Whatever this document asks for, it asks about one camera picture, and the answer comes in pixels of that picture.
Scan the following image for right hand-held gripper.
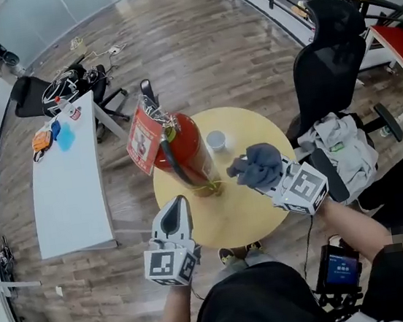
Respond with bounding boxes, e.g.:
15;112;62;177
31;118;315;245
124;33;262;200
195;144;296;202
249;150;333;223

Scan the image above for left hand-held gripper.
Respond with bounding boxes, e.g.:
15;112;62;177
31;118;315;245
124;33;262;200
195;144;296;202
135;193;207;292

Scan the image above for grey-blue wiping cloth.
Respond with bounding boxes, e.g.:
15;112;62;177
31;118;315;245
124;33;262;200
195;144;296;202
223;140;286;193

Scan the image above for red fire extinguisher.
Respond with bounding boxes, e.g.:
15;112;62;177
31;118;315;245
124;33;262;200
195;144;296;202
117;70;227;207

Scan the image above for person's left forearm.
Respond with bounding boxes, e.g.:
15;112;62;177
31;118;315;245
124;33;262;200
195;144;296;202
144;283;198;322

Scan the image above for person's right forearm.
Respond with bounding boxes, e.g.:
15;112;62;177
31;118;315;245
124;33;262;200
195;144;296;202
316;191;396;270

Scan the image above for round yellow wooden table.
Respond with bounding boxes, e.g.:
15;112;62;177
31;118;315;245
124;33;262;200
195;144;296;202
144;98;308;258

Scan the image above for person's left shoe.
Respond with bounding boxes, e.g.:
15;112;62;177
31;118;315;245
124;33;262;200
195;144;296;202
217;246;240;267

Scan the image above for person's shoe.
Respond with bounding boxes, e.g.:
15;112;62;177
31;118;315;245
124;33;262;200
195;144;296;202
244;239;266;257
217;246;240;267

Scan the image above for person's right shoe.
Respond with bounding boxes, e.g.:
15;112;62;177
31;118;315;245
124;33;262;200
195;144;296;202
244;239;266;257

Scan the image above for white disposable cup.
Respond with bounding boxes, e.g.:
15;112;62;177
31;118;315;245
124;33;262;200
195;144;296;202
204;129;229;153

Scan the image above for grey hoodie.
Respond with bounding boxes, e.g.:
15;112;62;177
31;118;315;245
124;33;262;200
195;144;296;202
293;107;386;210

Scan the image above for person's grey trousers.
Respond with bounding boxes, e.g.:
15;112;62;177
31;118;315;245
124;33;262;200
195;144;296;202
214;249;279;277

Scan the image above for black monitor screen rig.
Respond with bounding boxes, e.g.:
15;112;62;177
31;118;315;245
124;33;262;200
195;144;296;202
310;240;366;299

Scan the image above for white rectangular table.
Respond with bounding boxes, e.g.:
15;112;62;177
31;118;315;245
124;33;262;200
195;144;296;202
18;85;144;260

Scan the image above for person's black shirt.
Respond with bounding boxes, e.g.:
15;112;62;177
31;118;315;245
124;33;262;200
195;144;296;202
112;243;403;322

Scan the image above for black high-back mesh chair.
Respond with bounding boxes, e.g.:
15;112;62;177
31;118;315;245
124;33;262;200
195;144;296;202
269;0;403;211

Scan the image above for light blue cloth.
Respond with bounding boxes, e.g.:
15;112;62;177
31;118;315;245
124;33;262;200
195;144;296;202
55;120;78;153

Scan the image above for small blue pouch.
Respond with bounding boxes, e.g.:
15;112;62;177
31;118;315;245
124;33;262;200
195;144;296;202
50;118;63;142

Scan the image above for clear red-label water bottle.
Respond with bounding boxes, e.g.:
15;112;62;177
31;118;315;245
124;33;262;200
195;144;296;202
53;93;82;123

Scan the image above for red-topped white table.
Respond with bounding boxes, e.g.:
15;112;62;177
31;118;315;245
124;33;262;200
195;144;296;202
353;21;403;129

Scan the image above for black office chair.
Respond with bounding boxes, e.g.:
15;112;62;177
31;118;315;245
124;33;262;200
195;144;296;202
8;58;135;154

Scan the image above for tangle of black cables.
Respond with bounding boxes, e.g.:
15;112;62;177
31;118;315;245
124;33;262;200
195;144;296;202
0;234;18;272

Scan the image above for black bag with white cords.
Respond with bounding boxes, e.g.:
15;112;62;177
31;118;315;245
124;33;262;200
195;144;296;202
38;69;85;112

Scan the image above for coil of yellow cord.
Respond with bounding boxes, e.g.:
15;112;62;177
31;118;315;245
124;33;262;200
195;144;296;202
67;35;87;52

